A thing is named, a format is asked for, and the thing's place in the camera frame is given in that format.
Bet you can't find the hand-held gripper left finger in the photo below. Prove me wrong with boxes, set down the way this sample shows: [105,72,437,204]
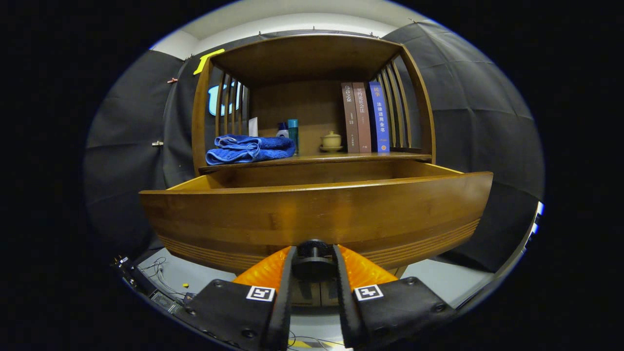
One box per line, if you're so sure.
[183,246,297,351]

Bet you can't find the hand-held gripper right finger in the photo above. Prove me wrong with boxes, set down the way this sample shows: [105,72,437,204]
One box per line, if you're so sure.
[333,245,456,351]

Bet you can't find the wooden cabinet door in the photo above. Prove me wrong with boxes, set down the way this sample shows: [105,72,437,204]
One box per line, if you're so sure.
[314,281,338,307]
[292,281,315,307]

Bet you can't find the wooden countertop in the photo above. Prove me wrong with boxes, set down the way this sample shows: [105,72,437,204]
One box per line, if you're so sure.
[199,152,432,169]

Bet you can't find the wooden cabinet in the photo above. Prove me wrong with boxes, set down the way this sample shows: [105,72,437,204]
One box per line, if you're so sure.
[192,33,437,308]

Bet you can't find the black electronics box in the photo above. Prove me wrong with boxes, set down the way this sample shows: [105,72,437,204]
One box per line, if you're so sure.
[113,255,182,313]

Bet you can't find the blue towel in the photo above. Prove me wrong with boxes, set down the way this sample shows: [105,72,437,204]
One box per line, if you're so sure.
[205,135,296,166]

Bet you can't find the beige lidded tea cup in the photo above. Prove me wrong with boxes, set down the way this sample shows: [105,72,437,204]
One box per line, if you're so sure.
[320,131,343,153]

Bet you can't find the teal bottle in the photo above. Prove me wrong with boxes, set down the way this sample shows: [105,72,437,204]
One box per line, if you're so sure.
[287,119,299,156]

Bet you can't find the reddish brown book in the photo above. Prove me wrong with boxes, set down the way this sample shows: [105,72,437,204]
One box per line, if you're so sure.
[352,82,372,153]

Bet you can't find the blue book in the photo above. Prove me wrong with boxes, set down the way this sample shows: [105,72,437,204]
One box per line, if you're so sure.
[367,81,390,153]

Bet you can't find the thin floor cables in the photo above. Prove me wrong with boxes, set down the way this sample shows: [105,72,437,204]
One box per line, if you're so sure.
[139,257,196,299]

